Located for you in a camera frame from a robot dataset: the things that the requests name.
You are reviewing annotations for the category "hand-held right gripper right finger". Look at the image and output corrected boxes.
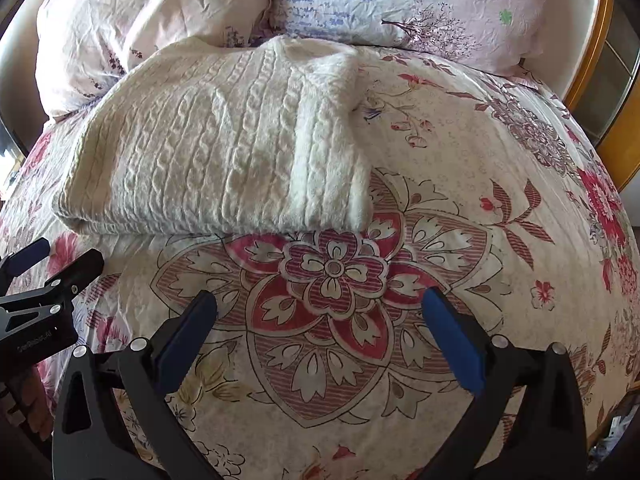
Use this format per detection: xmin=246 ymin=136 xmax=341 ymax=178
xmin=422 ymin=287 xmax=588 ymax=480

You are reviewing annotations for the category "cream cable-knit sweater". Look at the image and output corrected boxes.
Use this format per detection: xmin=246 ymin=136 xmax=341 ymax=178
xmin=52 ymin=35 xmax=375 ymax=238

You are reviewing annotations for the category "person's left hand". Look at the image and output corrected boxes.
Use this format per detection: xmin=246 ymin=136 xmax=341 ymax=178
xmin=0 ymin=377 xmax=53 ymax=441

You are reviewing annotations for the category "floral quilt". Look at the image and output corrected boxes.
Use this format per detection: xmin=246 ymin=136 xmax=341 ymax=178
xmin=0 ymin=45 xmax=638 ymax=480

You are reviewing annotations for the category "wooden cabinet with glass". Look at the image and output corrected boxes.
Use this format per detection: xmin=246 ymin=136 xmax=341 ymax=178
xmin=575 ymin=25 xmax=640 ymax=192

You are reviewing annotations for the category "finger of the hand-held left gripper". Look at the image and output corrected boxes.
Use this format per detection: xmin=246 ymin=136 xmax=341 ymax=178
xmin=37 ymin=249 xmax=105 ymax=306
xmin=0 ymin=238 xmax=51 ymax=286

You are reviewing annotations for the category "wooden bed headboard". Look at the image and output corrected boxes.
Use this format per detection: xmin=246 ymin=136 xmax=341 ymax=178
xmin=520 ymin=0 xmax=616 ymax=107

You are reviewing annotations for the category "pink crinkled pillow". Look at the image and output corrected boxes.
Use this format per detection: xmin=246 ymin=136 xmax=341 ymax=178
xmin=35 ymin=0 xmax=281 ymax=121

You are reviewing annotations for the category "pink pillow with purple print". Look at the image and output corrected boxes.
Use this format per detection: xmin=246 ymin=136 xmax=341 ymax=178
xmin=270 ymin=0 xmax=558 ymax=78

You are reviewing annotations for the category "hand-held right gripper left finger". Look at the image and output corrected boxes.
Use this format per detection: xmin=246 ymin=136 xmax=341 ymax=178
xmin=51 ymin=290 xmax=221 ymax=480

